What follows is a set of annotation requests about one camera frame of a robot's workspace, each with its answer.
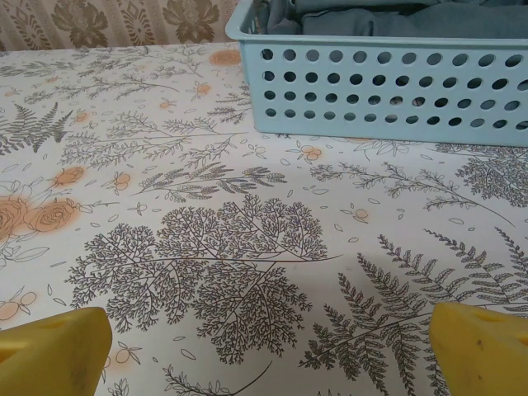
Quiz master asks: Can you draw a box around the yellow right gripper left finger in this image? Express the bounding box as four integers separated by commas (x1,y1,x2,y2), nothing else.
0,306,114,396

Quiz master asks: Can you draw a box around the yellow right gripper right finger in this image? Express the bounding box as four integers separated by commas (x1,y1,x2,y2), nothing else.
428,300,528,396

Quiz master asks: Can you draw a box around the grey t-shirt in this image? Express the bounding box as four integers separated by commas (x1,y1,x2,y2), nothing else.
263,0,528,40

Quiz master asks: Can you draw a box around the floral patterned table cover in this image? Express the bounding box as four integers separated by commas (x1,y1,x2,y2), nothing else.
0,40,528,396

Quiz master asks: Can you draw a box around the light blue perforated plastic basket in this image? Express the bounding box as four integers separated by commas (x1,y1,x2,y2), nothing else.
225,0,528,149

